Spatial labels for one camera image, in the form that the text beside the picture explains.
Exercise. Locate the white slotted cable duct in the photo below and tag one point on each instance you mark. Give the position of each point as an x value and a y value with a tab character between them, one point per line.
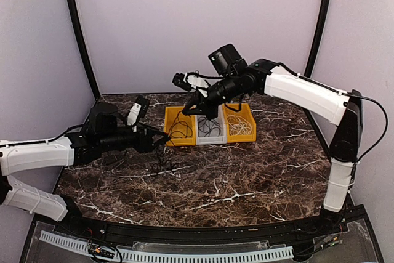
164	253

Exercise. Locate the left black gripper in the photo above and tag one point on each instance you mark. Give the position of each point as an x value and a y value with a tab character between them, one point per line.
147	146

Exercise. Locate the yellow bin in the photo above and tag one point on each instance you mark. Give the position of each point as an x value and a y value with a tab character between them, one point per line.
241	125
180	128

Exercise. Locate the white translucent bin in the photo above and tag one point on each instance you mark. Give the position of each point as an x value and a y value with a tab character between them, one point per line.
211	132

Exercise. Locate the black front rail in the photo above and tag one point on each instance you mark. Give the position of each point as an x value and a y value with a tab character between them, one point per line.
298	232

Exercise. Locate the left black frame post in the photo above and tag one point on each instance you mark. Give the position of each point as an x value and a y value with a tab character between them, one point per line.
79	37

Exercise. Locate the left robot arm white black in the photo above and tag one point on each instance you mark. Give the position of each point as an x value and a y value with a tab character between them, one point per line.
105	130

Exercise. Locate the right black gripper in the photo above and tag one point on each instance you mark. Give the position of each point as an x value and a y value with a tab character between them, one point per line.
203	108

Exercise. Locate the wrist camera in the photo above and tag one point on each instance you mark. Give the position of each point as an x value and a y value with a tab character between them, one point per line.
138	111
191	80

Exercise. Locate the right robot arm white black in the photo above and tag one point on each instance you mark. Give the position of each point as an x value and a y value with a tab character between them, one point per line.
235	78

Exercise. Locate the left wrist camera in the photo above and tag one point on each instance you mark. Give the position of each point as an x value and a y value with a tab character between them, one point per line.
138	111

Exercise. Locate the yellow bin front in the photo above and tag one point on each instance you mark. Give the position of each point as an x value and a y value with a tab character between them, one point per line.
241	125

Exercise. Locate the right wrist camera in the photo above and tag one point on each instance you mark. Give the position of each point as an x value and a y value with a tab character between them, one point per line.
191	80

